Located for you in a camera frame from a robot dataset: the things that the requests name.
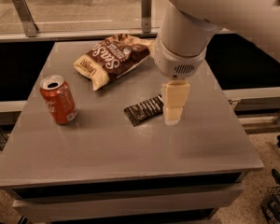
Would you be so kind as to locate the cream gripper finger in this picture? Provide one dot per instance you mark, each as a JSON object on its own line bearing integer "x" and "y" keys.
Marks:
{"x": 174, "y": 95}

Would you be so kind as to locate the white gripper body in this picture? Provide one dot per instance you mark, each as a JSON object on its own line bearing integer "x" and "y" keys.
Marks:
{"x": 174, "y": 63}

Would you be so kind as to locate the black rxbar chocolate bar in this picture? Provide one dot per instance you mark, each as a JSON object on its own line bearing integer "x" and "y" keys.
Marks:
{"x": 144, "y": 110}

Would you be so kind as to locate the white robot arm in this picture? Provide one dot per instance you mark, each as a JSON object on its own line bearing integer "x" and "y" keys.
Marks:
{"x": 187, "y": 28}

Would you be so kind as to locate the red coke can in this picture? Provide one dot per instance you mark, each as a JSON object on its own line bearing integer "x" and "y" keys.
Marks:
{"x": 58, "y": 98}

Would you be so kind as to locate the brown chip bag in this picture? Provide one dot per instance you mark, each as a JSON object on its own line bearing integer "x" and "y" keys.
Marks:
{"x": 112, "y": 58}

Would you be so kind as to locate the grey cabinet drawer front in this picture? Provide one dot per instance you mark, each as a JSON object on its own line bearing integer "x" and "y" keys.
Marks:
{"x": 129, "y": 203}

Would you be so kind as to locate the middle metal railing bracket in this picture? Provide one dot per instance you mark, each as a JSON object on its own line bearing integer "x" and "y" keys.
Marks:
{"x": 146, "y": 15}

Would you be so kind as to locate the black wire basket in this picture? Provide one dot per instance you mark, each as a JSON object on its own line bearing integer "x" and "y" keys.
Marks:
{"x": 270, "y": 205}

